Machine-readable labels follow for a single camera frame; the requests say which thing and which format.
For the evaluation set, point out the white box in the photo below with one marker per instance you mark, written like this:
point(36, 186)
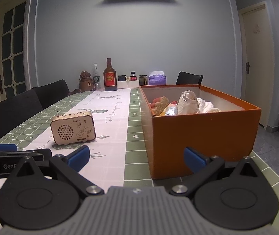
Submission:
point(128, 84)

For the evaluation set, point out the white printed table runner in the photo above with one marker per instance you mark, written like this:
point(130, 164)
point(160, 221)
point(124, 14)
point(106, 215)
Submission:
point(110, 137)

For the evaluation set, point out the brown liquor bottle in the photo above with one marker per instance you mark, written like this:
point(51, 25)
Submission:
point(110, 78)

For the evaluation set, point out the black jar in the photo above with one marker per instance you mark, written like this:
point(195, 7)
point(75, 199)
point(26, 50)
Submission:
point(122, 78)

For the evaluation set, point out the clear water bottle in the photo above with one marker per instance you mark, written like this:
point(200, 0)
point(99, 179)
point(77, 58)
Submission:
point(96, 78)

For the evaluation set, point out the orange cardboard box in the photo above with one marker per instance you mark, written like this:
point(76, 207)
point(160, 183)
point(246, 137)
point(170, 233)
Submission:
point(190, 142)

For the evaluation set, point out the black chair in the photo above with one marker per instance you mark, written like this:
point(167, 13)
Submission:
point(188, 78)
point(9, 112)
point(51, 93)

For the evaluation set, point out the wooden radio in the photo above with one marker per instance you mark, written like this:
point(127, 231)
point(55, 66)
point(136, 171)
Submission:
point(71, 129)

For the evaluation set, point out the purple tissue pack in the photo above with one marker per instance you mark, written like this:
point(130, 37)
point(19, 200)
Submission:
point(157, 79)

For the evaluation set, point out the dark glass jar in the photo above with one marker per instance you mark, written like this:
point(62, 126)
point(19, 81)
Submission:
point(143, 80)

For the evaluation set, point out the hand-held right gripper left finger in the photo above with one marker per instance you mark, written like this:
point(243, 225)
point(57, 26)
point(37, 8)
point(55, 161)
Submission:
point(78, 158)

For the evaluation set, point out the cream door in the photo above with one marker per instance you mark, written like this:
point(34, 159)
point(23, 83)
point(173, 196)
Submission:
point(257, 66)

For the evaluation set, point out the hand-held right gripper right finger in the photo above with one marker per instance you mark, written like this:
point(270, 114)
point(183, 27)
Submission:
point(194, 160)

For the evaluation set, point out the small red-label jar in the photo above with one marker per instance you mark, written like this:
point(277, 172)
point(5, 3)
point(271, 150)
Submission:
point(133, 77)

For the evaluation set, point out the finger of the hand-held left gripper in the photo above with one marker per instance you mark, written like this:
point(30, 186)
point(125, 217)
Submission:
point(3, 147)
point(46, 153)

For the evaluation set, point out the brown and red plush toy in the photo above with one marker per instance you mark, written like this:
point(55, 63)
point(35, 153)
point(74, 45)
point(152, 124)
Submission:
point(161, 105)

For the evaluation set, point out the brown bear toy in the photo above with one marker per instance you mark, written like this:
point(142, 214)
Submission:
point(87, 83)

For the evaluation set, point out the glass-paned door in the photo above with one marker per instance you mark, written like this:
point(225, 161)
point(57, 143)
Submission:
point(9, 46)

